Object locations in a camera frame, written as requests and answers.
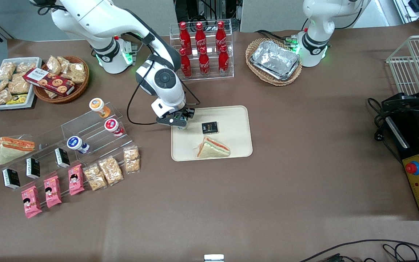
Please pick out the brown wicker basket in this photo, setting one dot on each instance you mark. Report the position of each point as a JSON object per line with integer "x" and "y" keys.
{"x": 80, "y": 87}

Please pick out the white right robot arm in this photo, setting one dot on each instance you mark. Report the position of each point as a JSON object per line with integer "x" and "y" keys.
{"x": 96, "y": 22}

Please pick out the yellow snack pack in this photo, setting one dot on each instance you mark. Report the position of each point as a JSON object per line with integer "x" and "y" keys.
{"x": 17, "y": 99}

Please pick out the orange lid gum bottle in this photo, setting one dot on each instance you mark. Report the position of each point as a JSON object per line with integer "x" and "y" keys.
{"x": 99, "y": 106}

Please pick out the red cola bottle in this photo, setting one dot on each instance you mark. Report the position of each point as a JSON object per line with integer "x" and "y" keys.
{"x": 223, "y": 61}
{"x": 204, "y": 63}
{"x": 220, "y": 33}
{"x": 186, "y": 67}
{"x": 184, "y": 34}
{"x": 200, "y": 35}

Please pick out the pink snack pack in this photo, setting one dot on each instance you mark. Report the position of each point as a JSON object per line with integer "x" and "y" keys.
{"x": 31, "y": 202}
{"x": 52, "y": 191}
{"x": 75, "y": 179}

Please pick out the small white device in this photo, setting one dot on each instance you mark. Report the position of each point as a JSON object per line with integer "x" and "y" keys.
{"x": 214, "y": 258}

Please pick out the clear acrylic stepped display shelf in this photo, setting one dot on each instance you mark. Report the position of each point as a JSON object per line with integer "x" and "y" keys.
{"x": 86, "y": 125}

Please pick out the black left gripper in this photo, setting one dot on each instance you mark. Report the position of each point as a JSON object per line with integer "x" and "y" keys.
{"x": 401, "y": 103}

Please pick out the red lid gum bottle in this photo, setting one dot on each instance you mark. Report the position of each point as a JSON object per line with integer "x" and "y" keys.
{"x": 114, "y": 127}

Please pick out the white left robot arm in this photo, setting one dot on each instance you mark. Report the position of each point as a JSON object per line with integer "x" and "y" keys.
{"x": 318, "y": 22}

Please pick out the red emergency stop button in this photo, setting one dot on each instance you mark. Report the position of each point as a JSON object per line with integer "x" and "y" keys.
{"x": 413, "y": 167}

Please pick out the black equipment rack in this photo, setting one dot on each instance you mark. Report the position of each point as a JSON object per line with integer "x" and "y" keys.
{"x": 206, "y": 9}

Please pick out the stack of foil trays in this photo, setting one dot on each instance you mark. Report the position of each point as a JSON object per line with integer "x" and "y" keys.
{"x": 275, "y": 60}

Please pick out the beige plastic tray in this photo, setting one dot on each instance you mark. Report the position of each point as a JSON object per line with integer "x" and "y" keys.
{"x": 231, "y": 120}

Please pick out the aluminium frame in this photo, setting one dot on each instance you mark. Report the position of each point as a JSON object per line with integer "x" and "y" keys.
{"x": 418, "y": 9}

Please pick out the black and white gum box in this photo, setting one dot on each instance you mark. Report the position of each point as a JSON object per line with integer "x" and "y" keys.
{"x": 11, "y": 178}
{"x": 62, "y": 157}
{"x": 33, "y": 167}

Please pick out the clear acrylic bottle rack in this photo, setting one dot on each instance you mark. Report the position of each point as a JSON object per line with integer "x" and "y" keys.
{"x": 213, "y": 74}

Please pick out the wrapped triangle sandwich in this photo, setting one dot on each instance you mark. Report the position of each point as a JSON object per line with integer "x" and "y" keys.
{"x": 213, "y": 148}
{"x": 13, "y": 148}

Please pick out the light wicker basket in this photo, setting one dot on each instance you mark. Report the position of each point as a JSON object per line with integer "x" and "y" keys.
{"x": 260, "y": 74}

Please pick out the red cookie box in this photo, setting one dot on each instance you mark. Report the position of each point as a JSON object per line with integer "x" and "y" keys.
{"x": 49, "y": 81}

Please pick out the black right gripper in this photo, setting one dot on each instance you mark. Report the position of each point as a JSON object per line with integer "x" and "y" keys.
{"x": 187, "y": 112}

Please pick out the white rectangular bin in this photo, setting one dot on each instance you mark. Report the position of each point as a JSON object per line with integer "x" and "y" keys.
{"x": 31, "y": 62}

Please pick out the blue lid gum bottle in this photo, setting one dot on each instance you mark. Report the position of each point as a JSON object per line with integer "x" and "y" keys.
{"x": 77, "y": 144}

